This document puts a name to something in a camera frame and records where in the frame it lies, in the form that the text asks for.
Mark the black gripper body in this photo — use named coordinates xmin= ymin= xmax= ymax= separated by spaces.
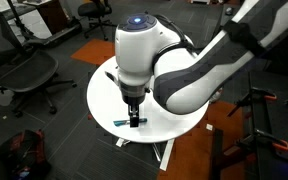
xmin=119 ymin=84 xmax=151 ymax=108

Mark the green marker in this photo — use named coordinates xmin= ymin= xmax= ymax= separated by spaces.
xmin=113 ymin=117 xmax=149 ymax=128

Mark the white table base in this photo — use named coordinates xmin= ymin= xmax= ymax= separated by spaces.
xmin=115 ymin=136 xmax=176 ymax=172

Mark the black stand leg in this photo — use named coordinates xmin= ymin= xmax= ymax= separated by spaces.
xmin=210 ymin=128 xmax=252 ymax=180

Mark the black swivel office chair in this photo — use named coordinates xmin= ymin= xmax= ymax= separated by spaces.
xmin=77 ymin=0 xmax=123 ymax=42

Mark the black electric scooter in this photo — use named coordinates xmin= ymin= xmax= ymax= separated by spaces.
xmin=6 ymin=0 xmax=84 ymax=48

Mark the black mesh office chair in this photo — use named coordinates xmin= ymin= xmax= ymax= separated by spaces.
xmin=0 ymin=4 xmax=78 ymax=118

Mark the red and black bag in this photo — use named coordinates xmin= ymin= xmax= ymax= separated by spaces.
xmin=0 ymin=129 xmax=53 ymax=180

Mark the brown wooden cabinet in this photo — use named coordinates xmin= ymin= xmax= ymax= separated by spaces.
xmin=36 ymin=0 xmax=70 ymax=35

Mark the white desk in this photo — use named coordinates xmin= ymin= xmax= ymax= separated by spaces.
xmin=0 ymin=0 xmax=53 ymax=41

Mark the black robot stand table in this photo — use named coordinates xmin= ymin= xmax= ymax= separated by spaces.
xmin=248 ymin=69 xmax=288 ymax=180

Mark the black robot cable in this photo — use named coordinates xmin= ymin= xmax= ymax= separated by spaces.
xmin=152 ymin=13 xmax=199 ymax=68

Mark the orange handled black clamp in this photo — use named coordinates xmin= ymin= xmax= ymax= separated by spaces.
xmin=235 ymin=128 xmax=288 ymax=153
xmin=227 ymin=86 xmax=278 ymax=118

